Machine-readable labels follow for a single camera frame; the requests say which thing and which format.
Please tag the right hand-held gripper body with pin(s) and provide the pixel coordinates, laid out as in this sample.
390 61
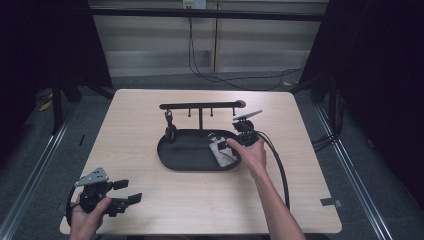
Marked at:
247 133

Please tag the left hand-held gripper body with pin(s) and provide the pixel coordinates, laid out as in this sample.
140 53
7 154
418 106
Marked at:
93 195

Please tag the black key holder stand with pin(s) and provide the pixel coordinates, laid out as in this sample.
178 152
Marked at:
190 155

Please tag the black car key fob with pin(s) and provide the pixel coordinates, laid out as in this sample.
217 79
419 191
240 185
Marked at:
170 131

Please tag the person's right hand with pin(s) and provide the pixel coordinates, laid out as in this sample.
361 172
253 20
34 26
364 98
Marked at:
255 158

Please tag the person's left hand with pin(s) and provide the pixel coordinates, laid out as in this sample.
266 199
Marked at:
85 225

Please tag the grey tape piece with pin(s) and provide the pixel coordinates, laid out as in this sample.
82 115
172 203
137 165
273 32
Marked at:
330 202
62 207

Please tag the black metal stand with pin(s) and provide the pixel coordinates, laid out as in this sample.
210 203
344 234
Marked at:
57 110

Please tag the yellow tape strip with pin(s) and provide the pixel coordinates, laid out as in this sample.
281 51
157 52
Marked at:
45 106

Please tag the black horizontal bar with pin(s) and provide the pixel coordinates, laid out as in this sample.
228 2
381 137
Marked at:
206 14

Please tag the white power outlet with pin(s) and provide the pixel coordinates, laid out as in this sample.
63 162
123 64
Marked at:
194 4

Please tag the dark curtain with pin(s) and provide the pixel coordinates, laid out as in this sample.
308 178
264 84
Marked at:
43 43
376 66

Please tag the metal floor rail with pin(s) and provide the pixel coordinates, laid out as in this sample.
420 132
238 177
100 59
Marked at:
36 166
353 173

